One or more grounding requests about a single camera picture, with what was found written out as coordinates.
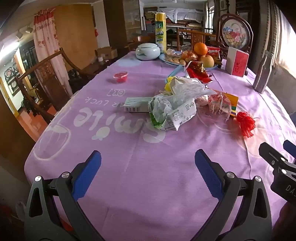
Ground grey metal bottle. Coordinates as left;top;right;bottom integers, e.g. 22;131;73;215
253;50;273;94

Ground round-backed wooden chair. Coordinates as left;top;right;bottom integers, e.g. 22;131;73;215
14;47;93;121

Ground white plastic bag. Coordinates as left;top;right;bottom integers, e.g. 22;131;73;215
153;76;217;122

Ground small white green box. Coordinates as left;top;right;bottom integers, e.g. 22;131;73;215
124;97;155;113

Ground cluttered storage shelf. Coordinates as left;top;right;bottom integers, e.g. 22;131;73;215
143;6;205;32

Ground clear red-printed wrapper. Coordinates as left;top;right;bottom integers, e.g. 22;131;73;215
208;91;232;121

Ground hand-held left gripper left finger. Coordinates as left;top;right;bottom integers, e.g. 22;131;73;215
24;150;104;241

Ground yellow spray can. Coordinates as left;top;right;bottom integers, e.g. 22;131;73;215
154;12;167;53

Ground decorative round plate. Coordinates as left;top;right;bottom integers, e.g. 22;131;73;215
217;13;253;58

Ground open cardboard box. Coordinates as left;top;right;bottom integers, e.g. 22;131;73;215
95;46;118;59

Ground red and white box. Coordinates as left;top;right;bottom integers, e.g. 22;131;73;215
225;46;250;77

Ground red snack packet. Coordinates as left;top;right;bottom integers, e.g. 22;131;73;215
206;46;221;64

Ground framed wall pictures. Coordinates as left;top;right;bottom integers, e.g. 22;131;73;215
4;61;22;94

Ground small clear bag of sweets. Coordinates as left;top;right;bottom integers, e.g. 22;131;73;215
166;48;182;58

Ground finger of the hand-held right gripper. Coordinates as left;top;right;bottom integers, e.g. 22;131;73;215
283;139;296;164
258;142;289;173

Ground yellow apple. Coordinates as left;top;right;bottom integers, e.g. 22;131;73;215
200;55;215;68

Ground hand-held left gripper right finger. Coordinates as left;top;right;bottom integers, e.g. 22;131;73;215
194;149;273;241

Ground red foil snack wrapper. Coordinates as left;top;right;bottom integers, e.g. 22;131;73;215
186;61;213;83

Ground purple printed tablecloth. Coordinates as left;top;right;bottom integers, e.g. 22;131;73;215
24;50;296;241

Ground orange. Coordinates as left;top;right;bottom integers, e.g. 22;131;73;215
194;43;208;56

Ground floral pink curtain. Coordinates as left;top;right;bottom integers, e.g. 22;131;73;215
33;10;73;95

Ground yellow pompom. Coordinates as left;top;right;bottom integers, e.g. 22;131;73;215
165;76;179;94

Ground red tassel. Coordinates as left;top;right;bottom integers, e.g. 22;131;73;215
236;111;259;138

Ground white sheet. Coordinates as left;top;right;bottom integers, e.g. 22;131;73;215
159;7;205;24

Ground orange striped packet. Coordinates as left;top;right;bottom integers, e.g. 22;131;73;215
213;90;239;117

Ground blue face mask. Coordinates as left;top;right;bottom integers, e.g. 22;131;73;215
167;65;188;80

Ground pile of walnuts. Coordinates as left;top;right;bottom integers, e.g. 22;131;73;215
165;57;186;66

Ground white ceramic lidded jar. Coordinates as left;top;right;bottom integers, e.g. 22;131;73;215
135;43;161;61

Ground carved wooden chair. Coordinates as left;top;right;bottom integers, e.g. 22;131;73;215
177;27;218;47

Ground clear bag of orange sweets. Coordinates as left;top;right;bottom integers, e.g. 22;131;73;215
180;50;199;63

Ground red jelly cup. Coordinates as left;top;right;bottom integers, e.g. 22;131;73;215
113;71;129;84

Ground blue oval plate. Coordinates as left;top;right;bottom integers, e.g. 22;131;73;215
159;52;219;70

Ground green white milk carton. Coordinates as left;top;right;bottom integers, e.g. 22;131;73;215
148;96;197;131

